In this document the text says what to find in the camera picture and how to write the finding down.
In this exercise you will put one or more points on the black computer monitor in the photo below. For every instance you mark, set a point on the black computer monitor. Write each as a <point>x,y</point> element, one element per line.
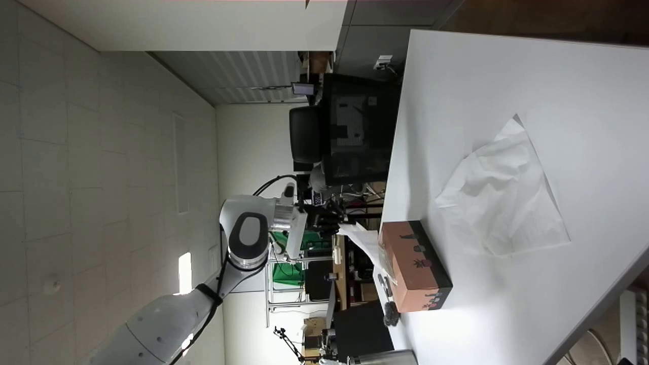
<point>362,118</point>

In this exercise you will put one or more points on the white tissue sheet on table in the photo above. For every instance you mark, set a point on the white tissue sheet on table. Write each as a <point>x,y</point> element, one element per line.
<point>500,196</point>

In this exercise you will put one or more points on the black office chair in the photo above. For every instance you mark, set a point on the black office chair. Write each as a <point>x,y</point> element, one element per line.
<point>304,137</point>

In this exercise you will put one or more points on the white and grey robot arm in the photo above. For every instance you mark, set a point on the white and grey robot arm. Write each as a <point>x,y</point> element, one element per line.
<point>165,328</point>

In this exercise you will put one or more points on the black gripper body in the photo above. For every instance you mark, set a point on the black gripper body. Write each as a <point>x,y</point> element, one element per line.
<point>324,219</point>

